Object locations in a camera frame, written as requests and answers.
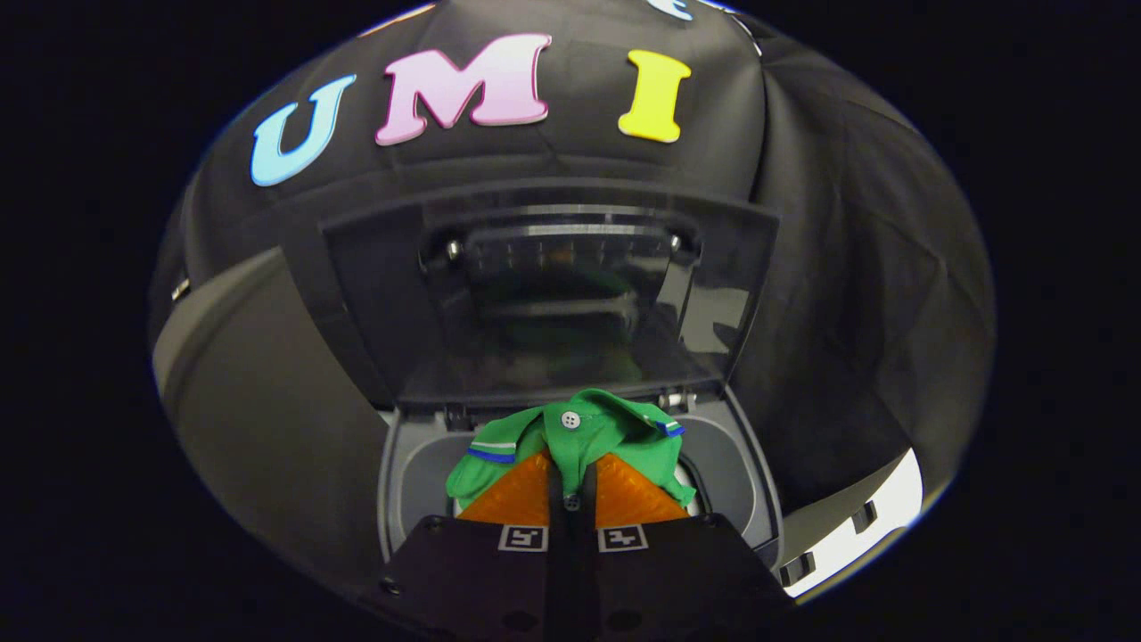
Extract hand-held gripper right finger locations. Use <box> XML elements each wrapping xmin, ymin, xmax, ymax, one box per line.
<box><xmin>579</xmin><ymin>450</ymin><xmax>796</xmax><ymax>642</ymax></box>

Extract grey table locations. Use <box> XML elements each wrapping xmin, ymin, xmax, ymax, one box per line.
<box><xmin>152</xmin><ymin>247</ymin><xmax>393</xmax><ymax>580</ymax></box>

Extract grey washing machine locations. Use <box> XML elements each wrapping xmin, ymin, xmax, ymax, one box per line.
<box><xmin>376</xmin><ymin>383</ymin><xmax>785</xmax><ymax>572</ymax></box>

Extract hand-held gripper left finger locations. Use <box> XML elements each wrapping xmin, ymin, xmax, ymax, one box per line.
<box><xmin>379</xmin><ymin>449</ymin><xmax>571</xmax><ymax>642</ymax></box>

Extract green polo shirt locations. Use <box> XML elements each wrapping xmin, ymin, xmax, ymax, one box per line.
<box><xmin>446</xmin><ymin>388</ymin><xmax>698</xmax><ymax>511</ymax></box>

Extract dark washing machine lid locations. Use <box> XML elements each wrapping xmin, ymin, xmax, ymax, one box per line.
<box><xmin>319</xmin><ymin>178</ymin><xmax>781</xmax><ymax>411</ymax></box>

